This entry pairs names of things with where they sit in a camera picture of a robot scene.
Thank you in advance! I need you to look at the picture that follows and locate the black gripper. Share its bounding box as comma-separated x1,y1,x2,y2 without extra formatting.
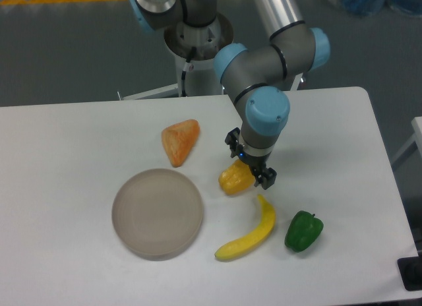
225,127,276,190

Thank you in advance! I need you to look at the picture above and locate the yellow bell pepper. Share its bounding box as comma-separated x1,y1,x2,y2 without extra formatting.
218,160,255,195

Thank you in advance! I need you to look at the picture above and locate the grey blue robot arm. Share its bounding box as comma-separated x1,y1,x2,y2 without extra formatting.
129,0,330,189

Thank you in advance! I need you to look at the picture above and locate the green bell pepper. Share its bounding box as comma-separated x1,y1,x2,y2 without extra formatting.
284,210,324,253

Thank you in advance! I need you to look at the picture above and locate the orange triangular bread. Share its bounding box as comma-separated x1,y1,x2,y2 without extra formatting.
161,119,200,168

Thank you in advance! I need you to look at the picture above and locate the yellow banana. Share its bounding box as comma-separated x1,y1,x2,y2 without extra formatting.
214,195,276,262

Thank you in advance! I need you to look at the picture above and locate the grey round plate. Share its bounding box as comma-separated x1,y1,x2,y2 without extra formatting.
111,169,204,260

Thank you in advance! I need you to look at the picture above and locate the white furniture edge right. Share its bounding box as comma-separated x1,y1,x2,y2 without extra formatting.
390,116,421,171

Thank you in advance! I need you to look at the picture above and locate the black box at table edge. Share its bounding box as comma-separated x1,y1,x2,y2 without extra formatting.
397,257,421,291

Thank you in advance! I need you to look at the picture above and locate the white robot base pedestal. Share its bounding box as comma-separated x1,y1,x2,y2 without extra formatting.
122,13,233,100

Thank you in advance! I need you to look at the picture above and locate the black base cable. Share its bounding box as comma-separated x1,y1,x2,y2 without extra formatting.
180,46,198,98

